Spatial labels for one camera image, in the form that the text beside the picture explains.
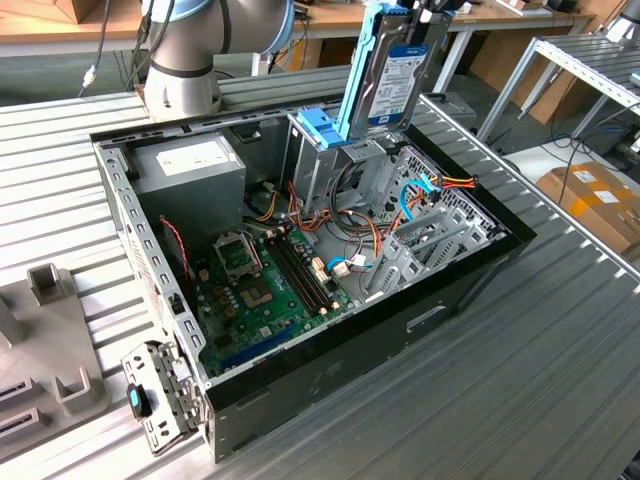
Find hard disk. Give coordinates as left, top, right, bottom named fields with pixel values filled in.
left=337, top=0, right=454, bottom=142

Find orange red power wire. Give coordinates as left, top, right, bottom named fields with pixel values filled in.
left=394, top=174, right=480, bottom=236

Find blue SATA wire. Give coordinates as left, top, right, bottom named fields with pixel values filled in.
left=399, top=172, right=441, bottom=232

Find tall grey disk bay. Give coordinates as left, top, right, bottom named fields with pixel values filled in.
left=279, top=97, right=401, bottom=216

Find low grey disk bay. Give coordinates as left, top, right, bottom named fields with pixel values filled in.
left=359, top=204, right=506, bottom=304

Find black tripod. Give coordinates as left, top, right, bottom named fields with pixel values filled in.
left=433, top=19, right=461, bottom=95

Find plain cardboard box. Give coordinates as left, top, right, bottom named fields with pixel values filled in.
left=294, top=37, right=366, bottom=70

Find metal slat side table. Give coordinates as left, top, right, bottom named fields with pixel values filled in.
left=477, top=34, right=640, bottom=144

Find blue plastic drive carrier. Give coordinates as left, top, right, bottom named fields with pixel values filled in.
left=295, top=108, right=359, bottom=150

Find cardboard box with labels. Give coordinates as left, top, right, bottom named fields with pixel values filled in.
left=537, top=160, right=640, bottom=261

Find black RAM slot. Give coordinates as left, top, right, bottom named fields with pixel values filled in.
left=263, top=238, right=321, bottom=317
left=275, top=234, right=331, bottom=310
left=269, top=236, right=326, bottom=314
left=281, top=232, right=337, bottom=307

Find grey power supply unit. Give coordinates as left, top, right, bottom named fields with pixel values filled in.
left=128, top=132, right=247, bottom=241

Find locking lever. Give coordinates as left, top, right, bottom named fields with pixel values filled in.
left=248, top=232, right=265, bottom=275

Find metal socket cover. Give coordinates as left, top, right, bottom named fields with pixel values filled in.
left=213, top=232, right=265, bottom=281

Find green motherboard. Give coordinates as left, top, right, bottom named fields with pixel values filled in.
left=192, top=224, right=359, bottom=379

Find black PC case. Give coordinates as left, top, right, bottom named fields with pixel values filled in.
left=88, top=88, right=539, bottom=464

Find wooden desk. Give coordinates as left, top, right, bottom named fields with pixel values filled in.
left=0, top=0, right=596, bottom=56

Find blue expansion slot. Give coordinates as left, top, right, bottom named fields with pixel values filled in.
left=219, top=324, right=296, bottom=369

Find blue black latch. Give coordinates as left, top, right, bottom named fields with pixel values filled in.
left=125, top=382, right=154, bottom=419

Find grey parts rack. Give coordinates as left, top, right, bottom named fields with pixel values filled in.
left=0, top=263, right=111, bottom=464

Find orange black wire bundle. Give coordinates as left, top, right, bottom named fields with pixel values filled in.
left=287, top=182, right=401, bottom=261

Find yellow black power wires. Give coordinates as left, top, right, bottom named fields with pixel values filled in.
left=247, top=182, right=281, bottom=224

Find blue wire white connector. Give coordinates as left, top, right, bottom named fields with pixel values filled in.
left=327, top=255, right=372, bottom=279

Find red black twisted wire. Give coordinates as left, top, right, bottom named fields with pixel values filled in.
left=159, top=215, right=193, bottom=282

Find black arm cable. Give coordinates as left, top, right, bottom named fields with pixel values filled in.
left=77, top=0, right=176, bottom=99

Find grey expansion bracket retainer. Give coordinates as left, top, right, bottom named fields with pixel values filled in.
left=121, top=339, right=207, bottom=457

